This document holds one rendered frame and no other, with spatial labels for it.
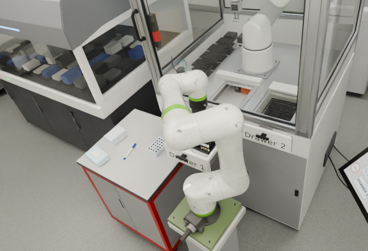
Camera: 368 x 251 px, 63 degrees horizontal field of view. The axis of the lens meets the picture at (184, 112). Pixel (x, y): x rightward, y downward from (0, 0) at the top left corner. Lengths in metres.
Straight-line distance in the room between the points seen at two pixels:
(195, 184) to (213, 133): 0.38
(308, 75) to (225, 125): 0.54
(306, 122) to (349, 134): 1.55
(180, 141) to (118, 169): 0.95
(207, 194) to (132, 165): 0.70
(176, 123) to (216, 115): 0.13
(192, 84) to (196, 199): 0.51
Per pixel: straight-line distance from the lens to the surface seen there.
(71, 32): 1.96
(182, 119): 1.02
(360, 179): 1.43
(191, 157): 1.62
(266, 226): 2.41
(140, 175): 1.82
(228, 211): 1.53
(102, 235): 2.63
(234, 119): 1.01
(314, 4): 1.27
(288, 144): 1.69
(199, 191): 1.32
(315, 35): 1.32
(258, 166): 1.96
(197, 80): 1.40
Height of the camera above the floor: 2.10
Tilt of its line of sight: 39 degrees down
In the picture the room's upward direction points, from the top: 13 degrees counter-clockwise
